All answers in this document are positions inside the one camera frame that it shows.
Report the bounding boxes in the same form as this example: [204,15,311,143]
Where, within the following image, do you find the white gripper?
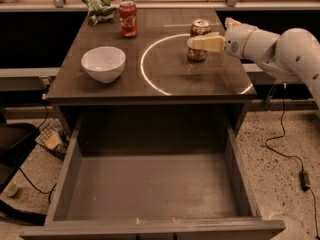
[187,17,257,58]

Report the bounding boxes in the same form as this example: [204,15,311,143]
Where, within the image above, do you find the orange soda can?
[187,19,211,61]

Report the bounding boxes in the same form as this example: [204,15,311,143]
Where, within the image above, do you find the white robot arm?
[187,17,320,106]

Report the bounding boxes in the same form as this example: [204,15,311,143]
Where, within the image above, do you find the red cola can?
[119,0,138,38]

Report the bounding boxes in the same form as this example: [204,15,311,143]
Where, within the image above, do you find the white ceramic bowl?
[81,46,126,83]

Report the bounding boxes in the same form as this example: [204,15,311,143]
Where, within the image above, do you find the green chip bag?
[82,0,117,26]

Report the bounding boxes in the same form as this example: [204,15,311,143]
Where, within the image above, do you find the black chair base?
[0,115,46,226]

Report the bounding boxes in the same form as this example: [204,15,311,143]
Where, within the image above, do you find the black power adapter cable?
[264,80,320,240]

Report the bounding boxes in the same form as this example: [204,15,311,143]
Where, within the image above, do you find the wire basket with items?
[36,118,69,160]

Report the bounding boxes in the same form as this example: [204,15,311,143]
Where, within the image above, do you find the black cable on floor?
[18,97,58,204]

